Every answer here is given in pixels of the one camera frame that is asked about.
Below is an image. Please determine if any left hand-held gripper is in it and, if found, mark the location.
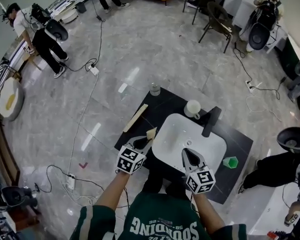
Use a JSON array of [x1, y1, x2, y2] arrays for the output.
[[115, 135, 155, 175]]

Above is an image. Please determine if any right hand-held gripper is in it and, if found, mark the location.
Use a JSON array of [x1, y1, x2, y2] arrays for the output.
[[181, 148, 216, 194]]

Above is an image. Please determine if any green hexagonal cup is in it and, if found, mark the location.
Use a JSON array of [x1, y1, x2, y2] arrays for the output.
[[222, 156, 240, 169]]

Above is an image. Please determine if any white mug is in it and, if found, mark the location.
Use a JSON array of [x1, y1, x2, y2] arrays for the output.
[[183, 99, 202, 120]]

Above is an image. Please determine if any person's left forearm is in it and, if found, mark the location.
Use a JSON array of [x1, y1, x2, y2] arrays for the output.
[[93, 171, 130, 211]]

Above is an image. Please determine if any person's right forearm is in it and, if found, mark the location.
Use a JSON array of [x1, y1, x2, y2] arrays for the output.
[[191, 192, 226, 234]]

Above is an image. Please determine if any white sink basin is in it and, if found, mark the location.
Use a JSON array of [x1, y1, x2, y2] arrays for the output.
[[151, 112, 228, 175]]

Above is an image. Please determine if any person's right leg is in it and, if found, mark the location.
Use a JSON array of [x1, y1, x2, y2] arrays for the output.
[[164, 181, 191, 201]]

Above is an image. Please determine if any person's leg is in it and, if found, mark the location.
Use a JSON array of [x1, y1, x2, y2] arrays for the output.
[[141, 168, 165, 194], [164, 181, 191, 201]]

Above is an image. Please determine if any person's left leg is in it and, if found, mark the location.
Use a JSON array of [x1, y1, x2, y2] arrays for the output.
[[141, 168, 165, 194]]

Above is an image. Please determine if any black faucet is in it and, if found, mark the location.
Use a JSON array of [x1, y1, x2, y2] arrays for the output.
[[201, 106, 223, 138]]

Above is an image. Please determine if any dark vanity cabinet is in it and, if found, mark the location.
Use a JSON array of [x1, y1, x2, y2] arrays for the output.
[[114, 86, 255, 205]]

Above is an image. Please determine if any clear glass jar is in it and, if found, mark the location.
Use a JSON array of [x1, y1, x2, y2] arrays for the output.
[[149, 82, 162, 97]]

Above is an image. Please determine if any person's green printed shirt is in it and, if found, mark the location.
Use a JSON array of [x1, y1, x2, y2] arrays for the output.
[[69, 192, 248, 240]]

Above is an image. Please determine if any white bathtub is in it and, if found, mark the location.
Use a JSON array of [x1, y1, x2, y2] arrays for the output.
[[229, 183, 300, 236]]

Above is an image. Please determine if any white egg shaped cushion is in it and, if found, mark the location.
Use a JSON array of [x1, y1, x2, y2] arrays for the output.
[[0, 76, 25, 122]]

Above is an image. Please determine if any light wooden table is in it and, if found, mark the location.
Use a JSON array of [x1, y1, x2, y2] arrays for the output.
[[22, 51, 43, 70]]

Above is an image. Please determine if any brown wooden cabinet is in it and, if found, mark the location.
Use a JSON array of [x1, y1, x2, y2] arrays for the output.
[[0, 123, 21, 180]]

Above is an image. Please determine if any dark green counter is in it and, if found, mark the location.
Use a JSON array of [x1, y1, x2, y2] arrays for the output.
[[279, 32, 300, 81]]

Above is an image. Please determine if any dark rattan chair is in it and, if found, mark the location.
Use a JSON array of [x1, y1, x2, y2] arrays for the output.
[[198, 1, 235, 54]]

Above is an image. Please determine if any white round low table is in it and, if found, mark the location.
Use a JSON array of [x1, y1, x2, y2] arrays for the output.
[[58, 1, 80, 25]]

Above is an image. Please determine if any black metal chair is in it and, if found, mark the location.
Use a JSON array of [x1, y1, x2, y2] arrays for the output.
[[182, 0, 216, 25]]

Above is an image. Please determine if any white cabinet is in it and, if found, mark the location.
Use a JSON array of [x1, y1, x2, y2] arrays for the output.
[[223, 0, 261, 27]]

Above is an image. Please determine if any black floor cable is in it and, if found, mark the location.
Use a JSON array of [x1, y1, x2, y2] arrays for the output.
[[46, 164, 106, 194]]

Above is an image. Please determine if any white floor cable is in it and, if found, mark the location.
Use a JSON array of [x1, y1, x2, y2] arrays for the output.
[[68, 73, 100, 176]]

